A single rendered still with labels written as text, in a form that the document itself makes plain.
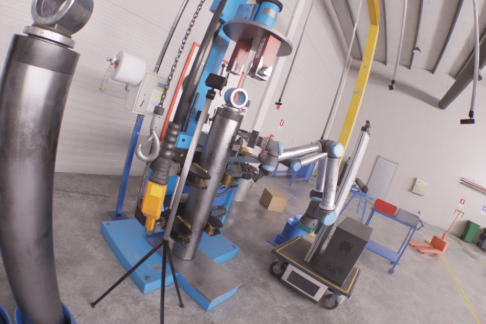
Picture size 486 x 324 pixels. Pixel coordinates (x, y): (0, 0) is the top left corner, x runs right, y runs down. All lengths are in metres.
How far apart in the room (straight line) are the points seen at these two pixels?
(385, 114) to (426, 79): 3.14
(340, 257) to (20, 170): 2.23
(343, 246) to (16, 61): 2.32
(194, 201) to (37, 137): 1.37
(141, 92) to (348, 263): 2.44
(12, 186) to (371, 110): 12.46
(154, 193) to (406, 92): 12.56
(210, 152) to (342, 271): 1.60
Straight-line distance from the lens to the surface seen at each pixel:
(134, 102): 2.13
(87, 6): 0.68
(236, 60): 1.88
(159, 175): 0.72
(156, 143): 0.84
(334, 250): 2.23
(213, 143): 1.64
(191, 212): 1.81
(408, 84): 12.97
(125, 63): 2.01
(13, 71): 0.61
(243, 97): 1.74
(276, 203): 4.40
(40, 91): 0.59
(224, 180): 1.79
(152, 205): 0.76
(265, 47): 1.57
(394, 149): 12.12
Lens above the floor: 1.44
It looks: 5 degrees down
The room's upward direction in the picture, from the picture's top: 20 degrees clockwise
